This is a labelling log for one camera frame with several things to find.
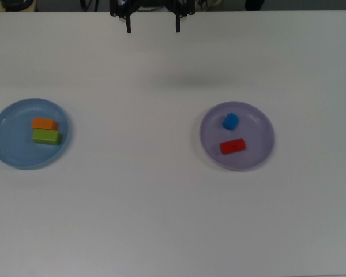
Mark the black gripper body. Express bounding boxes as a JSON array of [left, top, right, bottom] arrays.
[[135, 0, 174, 7]]

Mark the blue block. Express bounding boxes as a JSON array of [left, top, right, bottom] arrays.
[[221, 112, 239, 131]]

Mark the orange block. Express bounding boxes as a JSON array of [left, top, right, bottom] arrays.
[[31, 117, 59, 130]]

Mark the red block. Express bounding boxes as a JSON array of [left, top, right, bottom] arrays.
[[219, 137, 246, 155]]

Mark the green block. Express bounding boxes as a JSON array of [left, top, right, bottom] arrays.
[[32, 128, 62, 146]]

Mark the dark object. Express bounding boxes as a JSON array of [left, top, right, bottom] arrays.
[[244, 0, 265, 11]]

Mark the black round object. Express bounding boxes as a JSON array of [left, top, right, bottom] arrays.
[[0, 0, 34, 8]]

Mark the purple plate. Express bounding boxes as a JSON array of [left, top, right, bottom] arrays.
[[198, 100, 276, 172]]

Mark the blue plate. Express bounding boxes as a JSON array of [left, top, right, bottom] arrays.
[[0, 98, 73, 170]]

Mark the black cable bundle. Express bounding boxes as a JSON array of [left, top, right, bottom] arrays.
[[80, 0, 99, 12]]

